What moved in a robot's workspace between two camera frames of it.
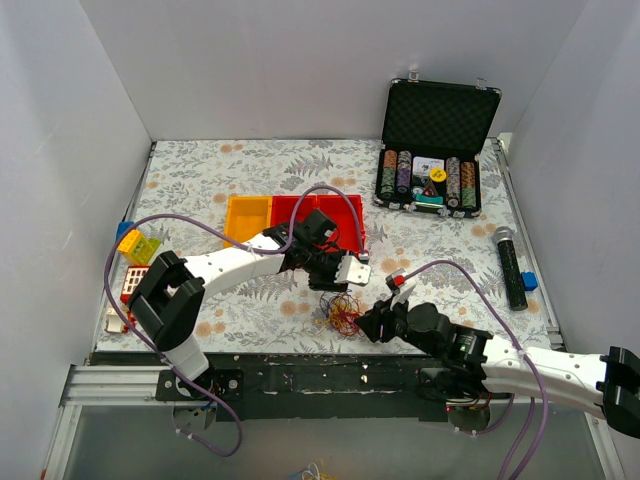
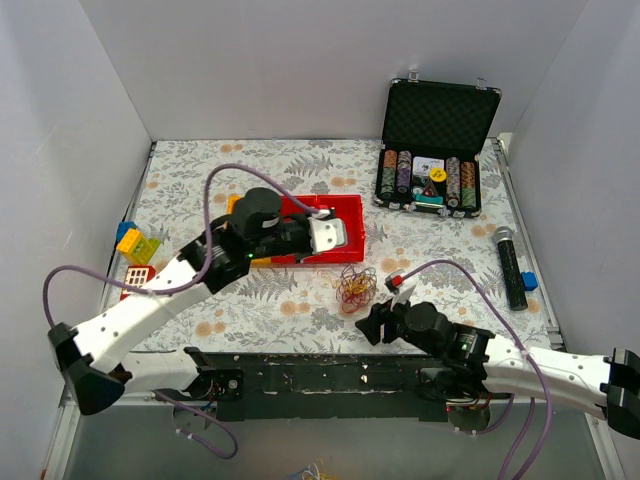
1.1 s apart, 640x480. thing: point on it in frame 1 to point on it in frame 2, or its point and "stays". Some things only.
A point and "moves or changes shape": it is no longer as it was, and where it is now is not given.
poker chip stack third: x=453 y=182 stays
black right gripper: x=386 y=322 stays
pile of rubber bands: x=338 y=313 moves or changes shape
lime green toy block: x=144 y=248 stays
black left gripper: x=324 y=272 to x=304 y=236
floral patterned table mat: x=476 y=267 stays
